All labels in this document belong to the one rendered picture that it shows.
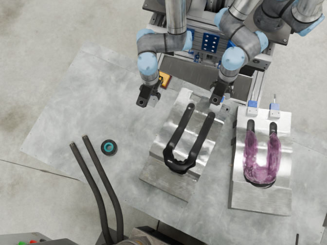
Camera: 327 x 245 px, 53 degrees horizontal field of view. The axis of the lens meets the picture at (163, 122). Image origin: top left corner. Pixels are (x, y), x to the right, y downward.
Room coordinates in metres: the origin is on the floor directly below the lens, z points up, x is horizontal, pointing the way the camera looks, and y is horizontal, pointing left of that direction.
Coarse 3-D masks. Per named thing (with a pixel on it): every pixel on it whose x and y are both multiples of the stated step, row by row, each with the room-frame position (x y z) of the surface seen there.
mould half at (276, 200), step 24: (240, 120) 0.44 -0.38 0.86; (264, 120) 0.42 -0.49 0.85; (288, 120) 0.41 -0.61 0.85; (240, 144) 0.31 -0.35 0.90; (264, 144) 0.29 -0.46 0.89; (288, 144) 0.28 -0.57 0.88; (240, 168) 0.20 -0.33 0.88; (288, 168) 0.17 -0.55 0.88; (240, 192) 0.09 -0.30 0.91; (264, 192) 0.08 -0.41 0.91; (288, 192) 0.06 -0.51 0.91
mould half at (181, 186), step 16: (176, 112) 0.51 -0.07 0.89; (208, 112) 0.49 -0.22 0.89; (224, 112) 0.48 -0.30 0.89; (192, 128) 0.42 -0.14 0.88; (160, 144) 0.34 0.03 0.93; (192, 144) 0.33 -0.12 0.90; (208, 144) 0.33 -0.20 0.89; (160, 160) 0.28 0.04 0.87; (144, 176) 0.22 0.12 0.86; (160, 176) 0.21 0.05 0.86; (176, 176) 0.20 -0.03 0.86; (192, 176) 0.19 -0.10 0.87; (176, 192) 0.13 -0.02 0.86; (192, 192) 0.12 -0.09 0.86
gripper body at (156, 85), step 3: (159, 72) 0.62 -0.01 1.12; (159, 75) 0.62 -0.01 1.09; (162, 78) 0.60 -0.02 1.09; (159, 81) 0.59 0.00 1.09; (144, 84) 0.56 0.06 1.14; (156, 84) 0.58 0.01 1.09; (159, 84) 0.58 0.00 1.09; (156, 87) 0.56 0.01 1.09; (153, 90) 0.55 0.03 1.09; (156, 90) 0.55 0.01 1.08; (153, 93) 0.55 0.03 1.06
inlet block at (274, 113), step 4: (272, 104) 0.49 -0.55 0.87; (276, 104) 0.49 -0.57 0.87; (272, 108) 0.47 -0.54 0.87; (276, 108) 0.47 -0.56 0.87; (272, 112) 0.45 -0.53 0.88; (276, 112) 0.45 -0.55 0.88; (280, 112) 0.44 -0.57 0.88; (272, 116) 0.43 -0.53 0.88; (276, 116) 0.43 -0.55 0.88; (280, 116) 0.42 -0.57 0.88
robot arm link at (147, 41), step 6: (144, 30) 0.73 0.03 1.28; (150, 30) 0.73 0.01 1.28; (138, 36) 0.71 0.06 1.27; (144, 36) 0.70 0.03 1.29; (150, 36) 0.70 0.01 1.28; (156, 36) 0.69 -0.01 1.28; (162, 36) 0.69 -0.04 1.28; (138, 42) 0.69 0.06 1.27; (144, 42) 0.67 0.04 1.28; (150, 42) 0.67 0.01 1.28; (156, 42) 0.67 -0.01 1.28; (162, 42) 0.67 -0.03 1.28; (138, 48) 0.66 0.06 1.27; (144, 48) 0.65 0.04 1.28; (150, 48) 0.65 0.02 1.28; (156, 48) 0.65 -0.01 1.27; (162, 48) 0.65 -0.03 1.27; (138, 54) 0.64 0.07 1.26; (156, 54) 0.63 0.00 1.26
